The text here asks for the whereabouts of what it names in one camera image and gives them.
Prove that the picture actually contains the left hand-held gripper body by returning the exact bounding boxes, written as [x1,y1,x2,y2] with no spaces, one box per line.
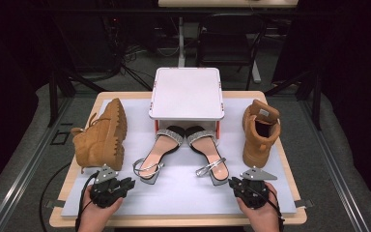
[89,163,128,209]

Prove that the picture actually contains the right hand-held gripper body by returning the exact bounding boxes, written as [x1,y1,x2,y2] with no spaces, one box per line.
[235,165,278,211]

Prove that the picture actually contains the tan suede boot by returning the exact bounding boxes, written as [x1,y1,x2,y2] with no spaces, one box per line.
[242,99,282,169]
[70,98,128,172]

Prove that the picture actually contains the black rhinestone strap sandal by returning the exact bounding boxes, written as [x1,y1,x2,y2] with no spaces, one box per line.
[132,125,186,186]
[185,125,231,188]

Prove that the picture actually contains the white shoe rack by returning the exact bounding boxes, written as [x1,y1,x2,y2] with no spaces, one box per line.
[148,67,226,143]

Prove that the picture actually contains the person's right hand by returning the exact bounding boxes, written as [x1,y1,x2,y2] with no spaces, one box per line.
[236,181,282,232]

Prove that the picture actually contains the person's left hand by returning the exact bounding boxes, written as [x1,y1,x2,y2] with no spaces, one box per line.
[76,184,126,232]

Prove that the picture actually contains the white table mat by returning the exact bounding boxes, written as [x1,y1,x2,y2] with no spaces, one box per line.
[61,97,298,217]

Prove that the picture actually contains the grey table clamp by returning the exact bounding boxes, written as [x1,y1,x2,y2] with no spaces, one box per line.
[43,199,66,209]
[294,199,315,209]

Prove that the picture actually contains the black metal stand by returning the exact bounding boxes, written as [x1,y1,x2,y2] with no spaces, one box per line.
[46,69,108,129]
[264,69,324,131]

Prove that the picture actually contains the dark equipment cabinet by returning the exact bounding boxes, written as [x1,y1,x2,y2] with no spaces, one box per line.
[52,13,124,73]

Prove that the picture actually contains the black folding chair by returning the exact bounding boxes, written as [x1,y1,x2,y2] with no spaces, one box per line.
[195,13,269,91]

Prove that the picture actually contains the white-legged background desk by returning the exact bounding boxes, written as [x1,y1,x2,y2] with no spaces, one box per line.
[157,0,299,85]

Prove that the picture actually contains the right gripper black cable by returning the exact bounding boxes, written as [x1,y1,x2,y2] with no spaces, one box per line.
[263,185,286,232]

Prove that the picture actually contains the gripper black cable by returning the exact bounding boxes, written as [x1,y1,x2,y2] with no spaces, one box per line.
[38,162,100,232]
[263,185,286,232]

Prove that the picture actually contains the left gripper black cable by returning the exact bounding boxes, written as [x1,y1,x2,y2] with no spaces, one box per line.
[38,162,100,232]

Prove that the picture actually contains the black floor cable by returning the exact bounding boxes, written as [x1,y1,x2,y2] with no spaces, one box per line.
[120,63,155,92]

